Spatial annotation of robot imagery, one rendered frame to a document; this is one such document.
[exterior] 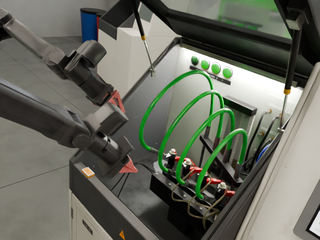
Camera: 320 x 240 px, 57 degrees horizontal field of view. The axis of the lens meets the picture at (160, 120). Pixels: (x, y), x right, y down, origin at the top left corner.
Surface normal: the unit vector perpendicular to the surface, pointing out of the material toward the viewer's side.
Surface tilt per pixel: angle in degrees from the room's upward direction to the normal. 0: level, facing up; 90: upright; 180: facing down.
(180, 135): 90
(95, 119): 50
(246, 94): 90
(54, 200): 0
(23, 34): 43
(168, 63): 90
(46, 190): 0
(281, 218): 76
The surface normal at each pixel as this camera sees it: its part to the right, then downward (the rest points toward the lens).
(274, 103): -0.74, 0.22
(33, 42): -0.33, -0.47
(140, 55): 0.47, 0.45
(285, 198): -0.68, 0.00
